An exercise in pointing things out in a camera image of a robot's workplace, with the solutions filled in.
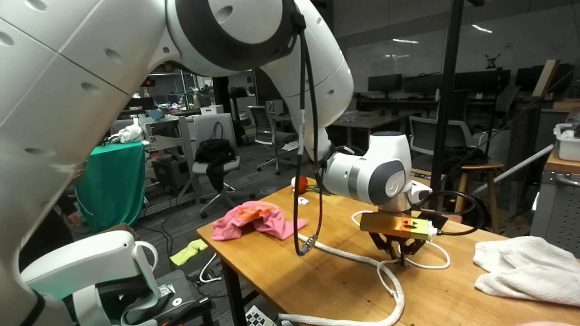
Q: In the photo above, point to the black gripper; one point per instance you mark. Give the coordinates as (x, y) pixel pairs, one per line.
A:
(396, 246)

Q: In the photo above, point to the red radish toy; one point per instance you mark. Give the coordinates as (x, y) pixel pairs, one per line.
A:
(299, 184)

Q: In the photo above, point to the white cloth towel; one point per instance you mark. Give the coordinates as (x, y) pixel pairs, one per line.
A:
(527, 268)

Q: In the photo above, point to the pink cloth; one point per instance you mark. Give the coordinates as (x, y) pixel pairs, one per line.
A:
(261, 215)

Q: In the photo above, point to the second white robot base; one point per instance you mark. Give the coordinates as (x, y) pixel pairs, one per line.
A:
(106, 279)

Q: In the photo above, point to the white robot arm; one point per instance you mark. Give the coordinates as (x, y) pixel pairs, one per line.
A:
(67, 67)

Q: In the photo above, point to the wooden stool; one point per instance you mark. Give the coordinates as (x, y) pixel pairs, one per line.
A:
(478, 179)

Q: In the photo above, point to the white plastic bin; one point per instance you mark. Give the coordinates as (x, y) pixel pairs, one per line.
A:
(567, 141)

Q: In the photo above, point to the black office chair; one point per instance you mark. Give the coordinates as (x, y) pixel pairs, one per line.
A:
(213, 150)

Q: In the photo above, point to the yellow paper on floor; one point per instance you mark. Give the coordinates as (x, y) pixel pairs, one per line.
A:
(192, 248)

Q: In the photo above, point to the black camera stand pole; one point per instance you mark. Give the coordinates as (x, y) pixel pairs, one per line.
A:
(445, 97)

